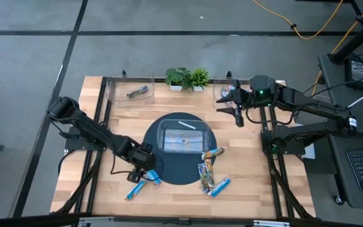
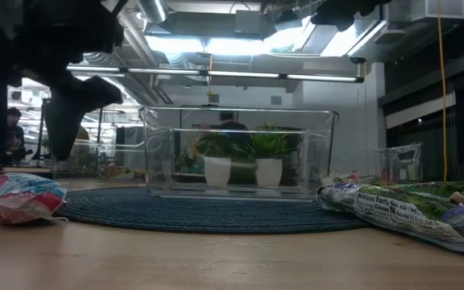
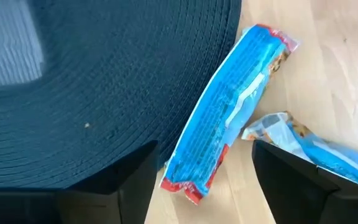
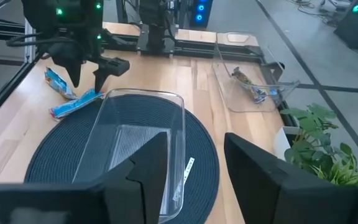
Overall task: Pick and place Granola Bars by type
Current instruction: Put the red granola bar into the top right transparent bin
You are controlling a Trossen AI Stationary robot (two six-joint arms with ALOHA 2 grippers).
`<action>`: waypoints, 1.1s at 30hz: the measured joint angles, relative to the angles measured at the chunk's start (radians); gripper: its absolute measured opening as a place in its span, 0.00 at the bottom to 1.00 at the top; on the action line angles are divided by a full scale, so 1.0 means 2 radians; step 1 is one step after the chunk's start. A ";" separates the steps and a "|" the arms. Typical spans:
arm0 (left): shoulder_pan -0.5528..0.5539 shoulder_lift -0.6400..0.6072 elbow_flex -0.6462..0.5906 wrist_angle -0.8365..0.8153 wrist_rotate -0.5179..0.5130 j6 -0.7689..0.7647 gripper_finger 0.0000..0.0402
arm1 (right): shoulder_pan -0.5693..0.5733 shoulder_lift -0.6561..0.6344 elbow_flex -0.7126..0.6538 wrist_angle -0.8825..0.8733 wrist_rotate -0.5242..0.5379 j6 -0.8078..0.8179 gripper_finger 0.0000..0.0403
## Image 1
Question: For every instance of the tan and teal granola bar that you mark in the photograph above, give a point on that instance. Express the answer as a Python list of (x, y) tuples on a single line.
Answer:
[(213, 153)]

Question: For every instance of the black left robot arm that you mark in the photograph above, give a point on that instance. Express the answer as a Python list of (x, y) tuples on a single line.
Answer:
[(87, 126)]

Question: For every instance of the black caster wheel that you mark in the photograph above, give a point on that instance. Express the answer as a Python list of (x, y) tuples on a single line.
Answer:
[(338, 200)]

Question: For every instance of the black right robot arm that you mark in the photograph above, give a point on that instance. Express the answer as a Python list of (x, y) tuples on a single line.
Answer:
[(310, 108)]

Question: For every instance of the spiky grass plant white pot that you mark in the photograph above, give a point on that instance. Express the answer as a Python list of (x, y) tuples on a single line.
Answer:
[(199, 78)]

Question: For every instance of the black power adapter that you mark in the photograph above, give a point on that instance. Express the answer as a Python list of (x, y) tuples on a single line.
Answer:
[(356, 72)]

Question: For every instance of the black stand leg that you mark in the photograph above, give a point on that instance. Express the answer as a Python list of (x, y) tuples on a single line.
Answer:
[(358, 38)]

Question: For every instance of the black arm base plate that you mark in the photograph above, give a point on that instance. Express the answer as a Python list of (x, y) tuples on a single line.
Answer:
[(298, 150), (71, 146)]

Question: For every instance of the black frame peg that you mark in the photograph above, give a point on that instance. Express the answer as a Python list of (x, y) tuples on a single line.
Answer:
[(124, 73), (229, 74)]

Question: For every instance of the broad-leaf plant in white pot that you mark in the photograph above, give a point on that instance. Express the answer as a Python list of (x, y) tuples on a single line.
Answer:
[(176, 77)]

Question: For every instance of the round dark blue woven mat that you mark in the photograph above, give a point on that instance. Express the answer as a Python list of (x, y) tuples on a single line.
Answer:
[(175, 170)]

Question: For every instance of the black crossbeam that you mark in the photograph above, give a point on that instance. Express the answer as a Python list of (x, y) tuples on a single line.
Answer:
[(27, 221)]

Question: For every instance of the dark green granola bar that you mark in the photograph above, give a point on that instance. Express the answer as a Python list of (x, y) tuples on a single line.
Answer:
[(137, 91)]

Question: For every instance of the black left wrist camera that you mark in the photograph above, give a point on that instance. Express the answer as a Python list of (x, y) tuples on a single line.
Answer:
[(134, 176)]

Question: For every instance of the small clear plastic bin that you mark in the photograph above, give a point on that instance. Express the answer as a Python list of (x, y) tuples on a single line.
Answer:
[(224, 82), (118, 97)]

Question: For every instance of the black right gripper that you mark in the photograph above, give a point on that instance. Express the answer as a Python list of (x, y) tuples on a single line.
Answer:
[(244, 97)]

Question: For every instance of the black aluminium table frame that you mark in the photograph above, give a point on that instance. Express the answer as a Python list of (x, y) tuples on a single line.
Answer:
[(91, 201)]

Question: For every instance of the large clear plastic bin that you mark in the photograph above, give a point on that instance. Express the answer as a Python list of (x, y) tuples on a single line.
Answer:
[(183, 140)]

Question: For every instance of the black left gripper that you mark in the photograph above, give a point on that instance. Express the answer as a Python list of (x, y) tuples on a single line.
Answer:
[(143, 157)]

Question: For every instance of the white paper sheet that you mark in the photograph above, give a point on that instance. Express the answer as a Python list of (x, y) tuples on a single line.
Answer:
[(310, 153)]

